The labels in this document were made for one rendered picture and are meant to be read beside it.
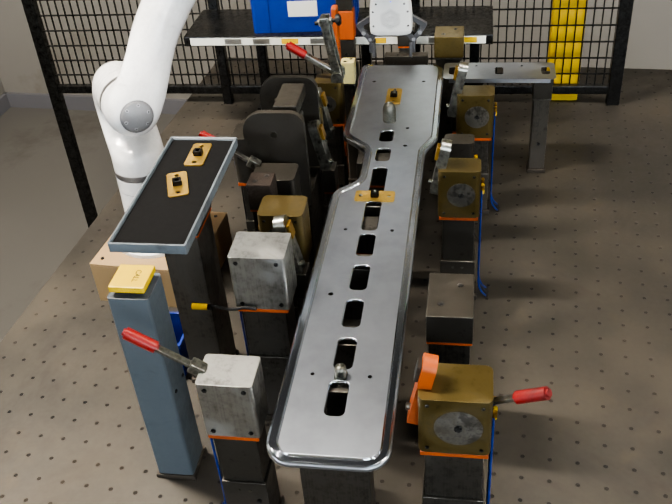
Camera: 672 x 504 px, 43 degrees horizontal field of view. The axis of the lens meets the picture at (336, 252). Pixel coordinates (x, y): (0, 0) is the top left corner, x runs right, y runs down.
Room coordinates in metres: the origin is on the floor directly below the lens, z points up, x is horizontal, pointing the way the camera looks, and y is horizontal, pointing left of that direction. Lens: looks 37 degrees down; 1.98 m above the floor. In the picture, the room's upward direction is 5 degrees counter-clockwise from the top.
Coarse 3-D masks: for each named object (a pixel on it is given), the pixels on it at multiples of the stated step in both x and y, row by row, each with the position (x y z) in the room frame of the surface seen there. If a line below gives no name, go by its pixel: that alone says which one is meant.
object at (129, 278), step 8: (120, 272) 1.09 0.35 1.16; (128, 272) 1.09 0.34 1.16; (136, 272) 1.09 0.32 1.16; (144, 272) 1.09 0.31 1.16; (152, 272) 1.09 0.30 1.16; (112, 280) 1.08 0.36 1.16; (120, 280) 1.07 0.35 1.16; (128, 280) 1.07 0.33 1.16; (136, 280) 1.07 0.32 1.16; (144, 280) 1.07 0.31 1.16; (112, 288) 1.06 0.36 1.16; (120, 288) 1.06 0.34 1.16; (128, 288) 1.05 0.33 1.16; (136, 288) 1.05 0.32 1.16; (144, 288) 1.05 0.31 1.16
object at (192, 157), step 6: (198, 144) 1.49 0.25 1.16; (204, 144) 1.49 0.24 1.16; (210, 144) 1.49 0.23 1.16; (192, 150) 1.47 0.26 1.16; (198, 150) 1.46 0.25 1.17; (204, 150) 1.47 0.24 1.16; (192, 156) 1.45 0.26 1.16; (198, 156) 1.45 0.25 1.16; (204, 156) 1.44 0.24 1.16; (186, 162) 1.43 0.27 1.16; (192, 162) 1.43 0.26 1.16; (198, 162) 1.42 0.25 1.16
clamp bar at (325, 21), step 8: (320, 16) 1.99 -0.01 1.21; (328, 16) 2.00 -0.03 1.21; (336, 16) 1.98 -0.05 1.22; (320, 24) 1.97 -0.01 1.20; (328, 24) 1.97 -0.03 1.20; (336, 24) 1.98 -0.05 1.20; (328, 32) 1.97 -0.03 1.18; (328, 40) 1.97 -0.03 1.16; (328, 48) 1.97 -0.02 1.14; (336, 48) 2.00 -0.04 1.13; (328, 56) 1.97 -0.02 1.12; (336, 56) 1.97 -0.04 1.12; (336, 64) 1.97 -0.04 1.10
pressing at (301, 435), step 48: (384, 96) 1.96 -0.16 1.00; (432, 96) 1.94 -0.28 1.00; (384, 144) 1.72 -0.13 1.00; (432, 144) 1.71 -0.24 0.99; (336, 192) 1.52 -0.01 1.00; (336, 240) 1.35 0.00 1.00; (384, 240) 1.34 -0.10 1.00; (336, 288) 1.20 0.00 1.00; (384, 288) 1.19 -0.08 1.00; (336, 336) 1.08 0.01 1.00; (384, 336) 1.06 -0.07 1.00; (288, 384) 0.97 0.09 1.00; (384, 384) 0.95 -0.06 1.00; (288, 432) 0.87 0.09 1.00; (336, 432) 0.86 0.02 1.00; (384, 432) 0.86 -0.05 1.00
